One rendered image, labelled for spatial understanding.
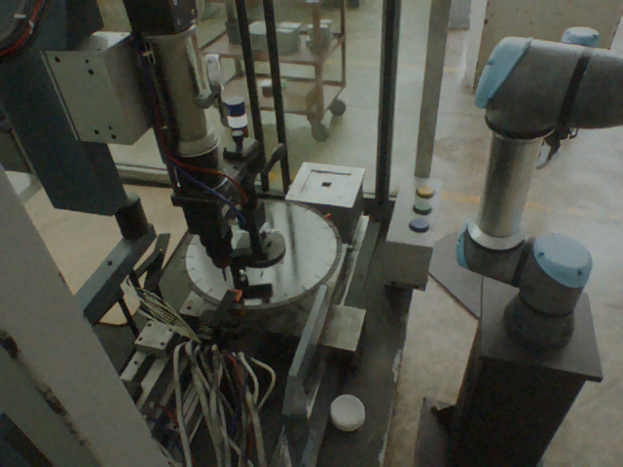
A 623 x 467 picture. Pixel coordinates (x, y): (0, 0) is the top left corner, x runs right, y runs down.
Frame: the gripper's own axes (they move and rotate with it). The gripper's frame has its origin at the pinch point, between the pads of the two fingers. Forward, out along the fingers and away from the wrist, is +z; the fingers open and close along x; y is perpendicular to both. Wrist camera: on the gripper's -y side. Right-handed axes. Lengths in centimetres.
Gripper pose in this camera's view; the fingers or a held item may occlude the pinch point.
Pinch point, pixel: (535, 165)
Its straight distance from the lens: 147.2
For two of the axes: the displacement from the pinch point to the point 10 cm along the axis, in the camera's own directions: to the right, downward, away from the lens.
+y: 9.2, -3.0, 2.6
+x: -4.0, -5.9, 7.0
